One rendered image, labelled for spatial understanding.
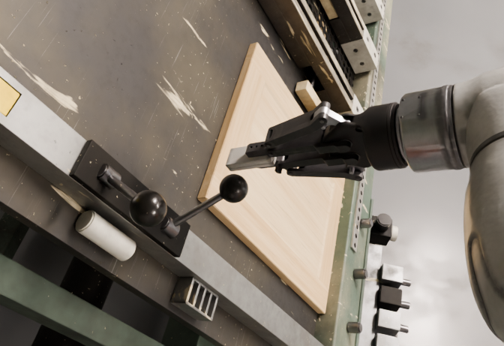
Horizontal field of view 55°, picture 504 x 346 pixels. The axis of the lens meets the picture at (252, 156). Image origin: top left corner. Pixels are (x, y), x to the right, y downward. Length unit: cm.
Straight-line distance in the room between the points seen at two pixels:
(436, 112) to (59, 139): 40
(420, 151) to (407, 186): 192
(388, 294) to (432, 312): 88
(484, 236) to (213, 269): 46
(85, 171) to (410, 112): 36
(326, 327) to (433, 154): 69
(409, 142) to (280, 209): 51
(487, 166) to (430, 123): 10
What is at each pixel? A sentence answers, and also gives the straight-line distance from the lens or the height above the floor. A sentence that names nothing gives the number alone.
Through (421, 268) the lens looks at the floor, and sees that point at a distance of 226.
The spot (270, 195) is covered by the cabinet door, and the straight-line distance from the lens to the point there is 96.
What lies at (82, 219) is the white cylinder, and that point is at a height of 147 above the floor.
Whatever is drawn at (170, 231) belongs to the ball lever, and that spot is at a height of 140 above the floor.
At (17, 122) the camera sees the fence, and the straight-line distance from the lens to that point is 55.
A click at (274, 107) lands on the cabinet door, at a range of 102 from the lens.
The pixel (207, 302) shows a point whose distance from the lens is 77.
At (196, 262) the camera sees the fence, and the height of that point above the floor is 132.
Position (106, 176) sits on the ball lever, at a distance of 59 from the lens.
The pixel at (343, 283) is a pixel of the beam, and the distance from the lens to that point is 118.
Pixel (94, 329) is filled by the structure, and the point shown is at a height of 132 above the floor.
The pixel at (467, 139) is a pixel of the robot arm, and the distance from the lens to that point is 50.
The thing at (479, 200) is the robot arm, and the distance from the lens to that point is 42.
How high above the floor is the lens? 198
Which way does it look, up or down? 55 degrees down
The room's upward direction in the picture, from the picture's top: straight up
